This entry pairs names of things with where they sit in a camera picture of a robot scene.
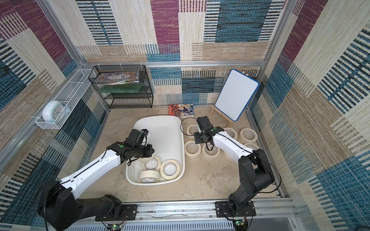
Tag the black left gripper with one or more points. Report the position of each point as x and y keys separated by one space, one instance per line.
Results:
x=149 y=152

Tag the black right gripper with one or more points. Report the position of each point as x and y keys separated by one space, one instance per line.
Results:
x=204 y=137

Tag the cream masking tape roll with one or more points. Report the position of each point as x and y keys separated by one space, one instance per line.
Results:
x=170 y=169
x=149 y=176
x=248 y=135
x=192 y=129
x=252 y=145
x=192 y=149
x=210 y=151
x=231 y=132
x=153 y=164

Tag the white plastic storage box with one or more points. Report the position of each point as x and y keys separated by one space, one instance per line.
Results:
x=167 y=140

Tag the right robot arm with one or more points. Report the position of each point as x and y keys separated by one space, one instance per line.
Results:
x=255 y=171

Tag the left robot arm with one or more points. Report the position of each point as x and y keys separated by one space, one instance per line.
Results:
x=60 y=204

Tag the wooden easel stand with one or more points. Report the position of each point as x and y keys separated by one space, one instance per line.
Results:
x=214 y=109

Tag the colourful comic book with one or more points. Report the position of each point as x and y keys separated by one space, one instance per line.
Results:
x=183 y=110

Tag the blue framed whiteboard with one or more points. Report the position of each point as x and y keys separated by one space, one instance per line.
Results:
x=236 y=93

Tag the green book on shelf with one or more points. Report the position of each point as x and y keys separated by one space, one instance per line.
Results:
x=123 y=88

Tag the colourful book on shelf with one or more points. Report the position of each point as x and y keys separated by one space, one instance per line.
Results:
x=117 y=78

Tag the white round alarm clock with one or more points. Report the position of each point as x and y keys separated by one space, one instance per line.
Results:
x=54 y=111

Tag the black wire shelf rack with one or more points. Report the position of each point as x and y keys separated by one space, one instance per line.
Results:
x=143 y=99

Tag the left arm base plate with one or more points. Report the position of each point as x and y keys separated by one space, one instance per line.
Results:
x=122 y=212

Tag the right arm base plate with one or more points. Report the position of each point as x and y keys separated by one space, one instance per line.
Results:
x=224 y=211

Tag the white wire wall basket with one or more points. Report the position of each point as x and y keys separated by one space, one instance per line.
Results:
x=69 y=95

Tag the aluminium front rail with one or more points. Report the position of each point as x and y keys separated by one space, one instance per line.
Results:
x=205 y=210

